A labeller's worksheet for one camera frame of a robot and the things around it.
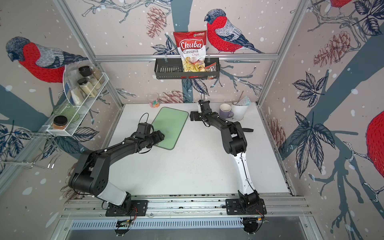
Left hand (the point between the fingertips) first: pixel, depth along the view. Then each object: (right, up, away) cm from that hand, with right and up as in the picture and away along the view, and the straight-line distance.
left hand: (163, 134), depth 94 cm
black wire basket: (+4, +43, +1) cm, 43 cm away
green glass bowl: (-41, +15, -24) cm, 50 cm away
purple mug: (+42, +15, +10) cm, 45 cm away
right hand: (+20, +13, +16) cm, 28 cm away
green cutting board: (+2, +7, +16) cm, 18 cm away
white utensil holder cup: (+52, +14, +8) cm, 54 cm away
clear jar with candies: (-14, +24, +24) cm, 37 cm away
